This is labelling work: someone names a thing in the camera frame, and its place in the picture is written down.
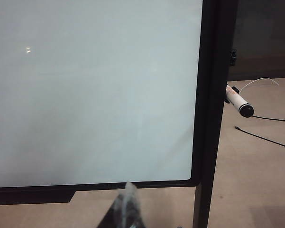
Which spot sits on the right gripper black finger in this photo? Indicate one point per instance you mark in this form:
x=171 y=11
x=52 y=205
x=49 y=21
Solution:
x=125 y=209

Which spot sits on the white marker pen black cap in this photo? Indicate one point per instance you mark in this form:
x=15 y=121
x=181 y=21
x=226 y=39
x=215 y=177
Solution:
x=237 y=98

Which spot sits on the whiteboard with black frame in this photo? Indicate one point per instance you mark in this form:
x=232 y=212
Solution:
x=85 y=95

